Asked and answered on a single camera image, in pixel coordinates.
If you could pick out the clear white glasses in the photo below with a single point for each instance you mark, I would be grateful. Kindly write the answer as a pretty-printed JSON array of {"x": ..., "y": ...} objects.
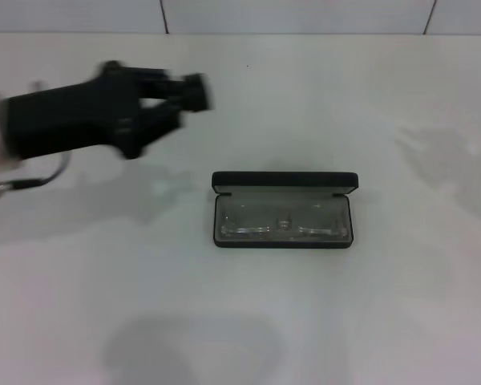
[{"x": 248, "y": 230}]

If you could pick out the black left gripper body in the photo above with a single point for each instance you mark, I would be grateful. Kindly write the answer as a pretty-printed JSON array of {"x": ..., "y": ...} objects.
[{"x": 72, "y": 116}]

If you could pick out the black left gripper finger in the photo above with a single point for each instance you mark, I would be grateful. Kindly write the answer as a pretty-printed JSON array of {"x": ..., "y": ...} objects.
[
  {"x": 196, "y": 92},
  {"x": 160, "y": 124}
]

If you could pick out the small silver cylindrical plug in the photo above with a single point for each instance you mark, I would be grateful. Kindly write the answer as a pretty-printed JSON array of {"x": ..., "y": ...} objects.
[{"x": 36, "y": 87}]

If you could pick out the black glasses case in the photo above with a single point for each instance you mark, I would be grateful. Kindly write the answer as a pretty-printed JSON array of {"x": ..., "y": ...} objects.
[{"x": 284, "y": 179}]

